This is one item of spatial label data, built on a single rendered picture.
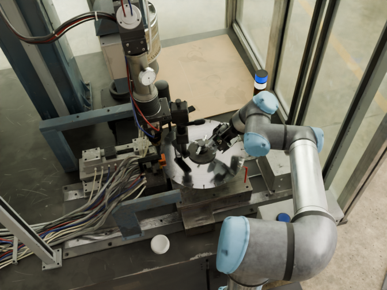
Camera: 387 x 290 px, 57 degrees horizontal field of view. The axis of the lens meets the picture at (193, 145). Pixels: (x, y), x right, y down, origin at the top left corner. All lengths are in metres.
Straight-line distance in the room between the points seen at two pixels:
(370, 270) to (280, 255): 1.63
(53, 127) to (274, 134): 0.85
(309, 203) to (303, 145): 0.21
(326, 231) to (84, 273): 0.95
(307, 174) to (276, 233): 0.22
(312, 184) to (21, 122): 1.51
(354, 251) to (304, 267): 1.61
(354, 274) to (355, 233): 0.25
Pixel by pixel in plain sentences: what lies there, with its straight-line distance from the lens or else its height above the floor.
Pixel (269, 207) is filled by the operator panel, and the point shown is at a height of 0.90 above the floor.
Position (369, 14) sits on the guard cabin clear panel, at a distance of 1.12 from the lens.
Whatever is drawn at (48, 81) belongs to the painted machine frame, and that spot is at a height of 1.05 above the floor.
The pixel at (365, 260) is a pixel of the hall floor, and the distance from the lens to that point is 2.35.
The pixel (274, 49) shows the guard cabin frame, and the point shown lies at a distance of 1.70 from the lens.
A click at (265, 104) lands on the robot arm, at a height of 1.30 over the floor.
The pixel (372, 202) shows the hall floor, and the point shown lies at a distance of 2.54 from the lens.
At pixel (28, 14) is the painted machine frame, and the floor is 1.34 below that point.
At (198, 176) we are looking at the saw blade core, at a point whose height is 0.95.
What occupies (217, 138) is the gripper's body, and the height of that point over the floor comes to 1.11.
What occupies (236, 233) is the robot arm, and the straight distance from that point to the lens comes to 0.73.
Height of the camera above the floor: 2.06
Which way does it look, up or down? 53 degrees down
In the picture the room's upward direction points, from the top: 5 degrees counter-clockwise
